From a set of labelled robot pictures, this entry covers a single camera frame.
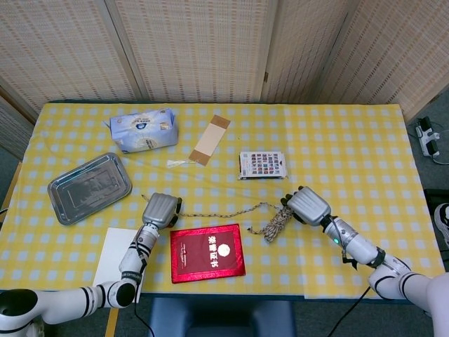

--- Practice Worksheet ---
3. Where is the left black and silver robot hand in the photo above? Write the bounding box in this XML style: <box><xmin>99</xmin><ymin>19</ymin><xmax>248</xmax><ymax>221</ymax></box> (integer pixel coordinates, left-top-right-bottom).
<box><xmin>141</xmin><ymin>192</ymin><xmax>184</xmax><ymax>232</ymax></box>

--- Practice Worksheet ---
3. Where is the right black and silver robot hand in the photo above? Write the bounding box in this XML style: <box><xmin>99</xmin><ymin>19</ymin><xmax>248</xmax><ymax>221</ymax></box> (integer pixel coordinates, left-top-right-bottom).
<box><xmin>280</xmin><ymin>185</ymin><xmax>333</xmax><ymax>227</ymax></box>

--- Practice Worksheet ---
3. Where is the speckled white braided rope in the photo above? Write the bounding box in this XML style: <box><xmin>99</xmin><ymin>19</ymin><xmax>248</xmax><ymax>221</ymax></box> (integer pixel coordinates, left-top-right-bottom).
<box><xmin>140</xmin><ymin>193</ymin><xmax>295</xmax><ymax>244</ymax></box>

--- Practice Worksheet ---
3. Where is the yellow white checkered tablecloth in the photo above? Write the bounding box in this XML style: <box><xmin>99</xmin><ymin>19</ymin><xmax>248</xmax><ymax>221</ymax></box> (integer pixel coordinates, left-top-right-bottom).
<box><xmin>0</xmin><ymin>102</ymin><xmax>446</xmax><ymax>300</ymax></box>

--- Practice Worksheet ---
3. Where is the white tassel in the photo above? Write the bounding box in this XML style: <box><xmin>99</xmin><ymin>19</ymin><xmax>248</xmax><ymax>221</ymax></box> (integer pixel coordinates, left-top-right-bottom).
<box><xmin>166</xmin><ymin>158</ymin><xmax>197</xmax><ymax>169</ymax></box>

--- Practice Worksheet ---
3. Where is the red certificate folder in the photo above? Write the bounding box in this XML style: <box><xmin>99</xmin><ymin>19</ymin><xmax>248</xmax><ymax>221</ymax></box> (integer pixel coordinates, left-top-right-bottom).
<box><xmin>170</xmin><ymin>223</ymin><xmax>246</xmax><ymax>284</ymax></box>

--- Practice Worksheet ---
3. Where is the small box with colourful print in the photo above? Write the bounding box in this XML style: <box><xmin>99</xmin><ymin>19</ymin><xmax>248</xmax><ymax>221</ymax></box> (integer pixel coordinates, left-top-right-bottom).
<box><xmin>238</xmin><ymin>150</ymin><xmax>288</xmax><ymax>181</ymax></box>

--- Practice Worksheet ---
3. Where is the white paper sheet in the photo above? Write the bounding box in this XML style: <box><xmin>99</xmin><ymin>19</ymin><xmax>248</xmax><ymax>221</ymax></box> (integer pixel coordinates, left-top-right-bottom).
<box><xmin>91</xmin><ymin>227</ymin><xmax>152</xmax><ymax>303</ymax></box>

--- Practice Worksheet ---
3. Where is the rectangular stainless steel tray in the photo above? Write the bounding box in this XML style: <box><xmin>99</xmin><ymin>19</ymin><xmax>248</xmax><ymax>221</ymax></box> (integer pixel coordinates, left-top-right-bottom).
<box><xmin>47</xmin><ymin>152</ymin><xmax>133</xmax><ymax>226</ymax></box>

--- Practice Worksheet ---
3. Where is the blue tissue pack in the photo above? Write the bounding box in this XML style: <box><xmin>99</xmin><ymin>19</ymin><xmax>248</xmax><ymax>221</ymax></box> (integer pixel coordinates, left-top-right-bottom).
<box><xmin>103</xmin><ymin>107</ymin><xmax>180</xmax><ymax>154</ymax></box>

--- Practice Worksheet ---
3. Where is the kraft paper bookmark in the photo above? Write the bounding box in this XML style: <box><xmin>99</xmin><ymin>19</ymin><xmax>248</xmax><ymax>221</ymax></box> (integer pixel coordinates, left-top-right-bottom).
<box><xmin>188</xmin><ymin>114</ymin><xmax>232</xmax><ymax>166</ymax></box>

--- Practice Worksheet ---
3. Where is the dark blue seat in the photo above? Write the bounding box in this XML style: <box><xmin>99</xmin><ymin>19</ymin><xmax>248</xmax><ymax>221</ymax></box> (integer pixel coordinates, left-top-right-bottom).
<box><xmin>147</xmin><ymin>297</ymin><xmax>297</xmax><ymax>337</ymax></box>

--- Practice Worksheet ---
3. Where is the yellow floor tape strip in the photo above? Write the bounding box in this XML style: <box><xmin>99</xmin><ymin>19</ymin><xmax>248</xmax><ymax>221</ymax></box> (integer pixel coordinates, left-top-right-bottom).
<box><xmin>105</xmin><ymin>308</ymin><xmax>120</xmax><ymax>337</ymax></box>

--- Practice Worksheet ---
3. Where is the black and white shoe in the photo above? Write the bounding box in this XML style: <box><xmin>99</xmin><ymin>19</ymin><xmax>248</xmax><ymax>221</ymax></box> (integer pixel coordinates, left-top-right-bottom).
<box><xmin>434</xmin><ymin>202</ymin><xmax>449</xmax><ymax>246</ymax></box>

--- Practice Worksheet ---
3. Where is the white power strip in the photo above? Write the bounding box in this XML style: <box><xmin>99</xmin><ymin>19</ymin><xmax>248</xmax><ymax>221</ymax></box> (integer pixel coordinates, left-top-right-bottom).
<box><xmin>415</xmin><ymin>117</ymin><xmax>443</xmax><ymax>158</ymax></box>

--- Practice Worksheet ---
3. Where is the woven bamboo folding screen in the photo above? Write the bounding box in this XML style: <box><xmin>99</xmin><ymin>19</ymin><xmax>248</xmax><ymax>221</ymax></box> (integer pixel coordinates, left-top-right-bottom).
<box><xmin>0</xmin><ymin>0</ymin><xmax>449</xmax><ymax>155</ymax></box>

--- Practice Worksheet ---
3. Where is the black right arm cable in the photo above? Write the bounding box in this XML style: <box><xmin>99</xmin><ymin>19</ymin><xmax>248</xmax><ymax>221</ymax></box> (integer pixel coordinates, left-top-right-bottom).
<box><xmin>328</xmin><ymin>284</ymin><xmax>372</xmax><ymax>337</ymax></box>

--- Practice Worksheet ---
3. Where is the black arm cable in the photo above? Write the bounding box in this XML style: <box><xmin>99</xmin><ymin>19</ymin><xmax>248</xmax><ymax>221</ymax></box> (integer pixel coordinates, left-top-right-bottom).
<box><xmin>328</xmin><ymin>284</ymin><xmax>372</xmax><ymax>337</ymax></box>
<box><xmin>134</xmin><ymin>301</ymin><xmax>155</xmax><ymax>337</ymax></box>

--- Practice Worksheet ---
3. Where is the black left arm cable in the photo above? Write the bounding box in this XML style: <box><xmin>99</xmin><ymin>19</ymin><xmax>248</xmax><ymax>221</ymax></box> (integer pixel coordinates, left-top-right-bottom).
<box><xmin>134</xmin><ymin>301</ymin><xmax>155</xmax><ymax>337</ymax></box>

